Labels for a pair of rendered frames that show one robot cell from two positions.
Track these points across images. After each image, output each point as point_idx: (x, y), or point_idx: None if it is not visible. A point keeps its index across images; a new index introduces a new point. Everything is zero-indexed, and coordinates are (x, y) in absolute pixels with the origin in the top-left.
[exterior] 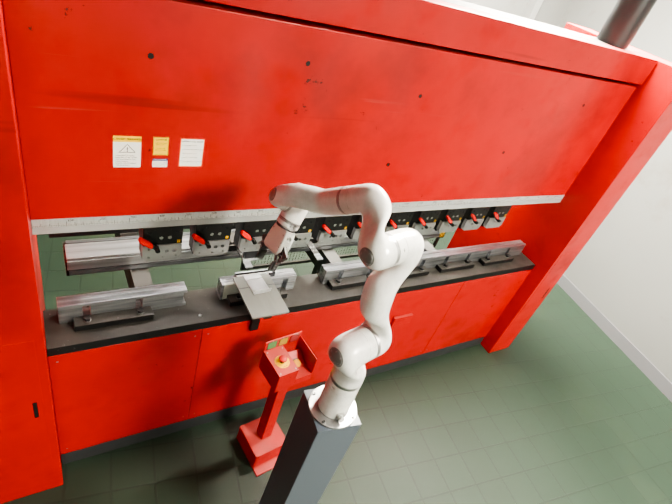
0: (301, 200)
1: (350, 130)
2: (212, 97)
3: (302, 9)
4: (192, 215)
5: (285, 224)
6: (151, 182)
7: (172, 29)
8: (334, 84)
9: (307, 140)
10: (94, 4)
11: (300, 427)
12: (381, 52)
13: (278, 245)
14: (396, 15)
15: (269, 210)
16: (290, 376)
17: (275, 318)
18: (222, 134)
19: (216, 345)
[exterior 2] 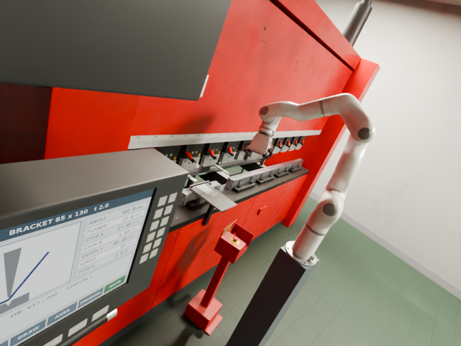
0: (291, 110)
1: (268, 79)
2: (220, 42)
3: None
4: (187, 136)
5: (269, 132)
6: (173, 107)
7: None
8: (270, 46)
9: (251, 84)
10: None
11: (279, 274)
12: (291, 29)
13: (265, 147)
14: (304, 5)
15: (223, 134)
16: (242, 249)
17: (215, 215)
18: (217, 73)
19: (182, 241)
